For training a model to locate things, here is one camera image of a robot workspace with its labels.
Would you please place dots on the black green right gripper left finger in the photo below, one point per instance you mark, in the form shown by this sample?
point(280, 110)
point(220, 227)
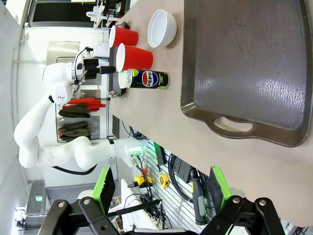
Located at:
point(97, 193)

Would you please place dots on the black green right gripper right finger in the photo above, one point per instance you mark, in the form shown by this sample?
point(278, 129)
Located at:
point(223, 193)

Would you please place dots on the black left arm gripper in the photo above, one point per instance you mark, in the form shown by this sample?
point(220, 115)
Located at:
point(91, 68)

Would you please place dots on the red plastic cup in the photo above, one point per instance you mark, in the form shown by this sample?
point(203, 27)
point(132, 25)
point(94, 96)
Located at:
point(137, 58)
point(127, 35)

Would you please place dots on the black Pepsi can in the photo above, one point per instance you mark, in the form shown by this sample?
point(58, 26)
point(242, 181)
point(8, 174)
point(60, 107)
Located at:
point(151, 78)

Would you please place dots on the white ceramic bowl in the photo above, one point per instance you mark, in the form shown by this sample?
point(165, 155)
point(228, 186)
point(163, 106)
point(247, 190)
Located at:
point(161, 28)

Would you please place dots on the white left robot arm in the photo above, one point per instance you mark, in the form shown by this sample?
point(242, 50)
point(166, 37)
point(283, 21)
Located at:
point(63, 151)

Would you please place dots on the dark brown serving tray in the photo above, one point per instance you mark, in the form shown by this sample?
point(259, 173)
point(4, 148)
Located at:
point(113, 80)

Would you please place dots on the small white bowl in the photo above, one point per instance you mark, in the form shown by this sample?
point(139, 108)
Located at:
point(122, 80)

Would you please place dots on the white board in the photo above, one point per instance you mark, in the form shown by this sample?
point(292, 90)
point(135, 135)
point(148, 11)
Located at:
point(132, 210)

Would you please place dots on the red hanging items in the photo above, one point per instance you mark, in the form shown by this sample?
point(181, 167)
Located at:
point(85, 104)

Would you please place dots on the black rod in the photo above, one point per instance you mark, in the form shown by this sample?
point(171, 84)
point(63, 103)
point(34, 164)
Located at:
point(137, 208)

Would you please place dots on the yellow emergency stop box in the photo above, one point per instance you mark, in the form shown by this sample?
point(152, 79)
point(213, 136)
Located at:
point(143, 181)

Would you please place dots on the dark green hanging gloves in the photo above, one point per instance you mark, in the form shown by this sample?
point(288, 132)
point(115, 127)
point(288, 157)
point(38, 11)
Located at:
point(73, 112)

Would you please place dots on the yellow tape measure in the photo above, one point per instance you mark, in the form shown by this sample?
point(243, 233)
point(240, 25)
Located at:
point(163, 181)

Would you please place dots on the large brown serving tray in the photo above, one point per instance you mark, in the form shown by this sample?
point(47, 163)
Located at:
point(244, 61)

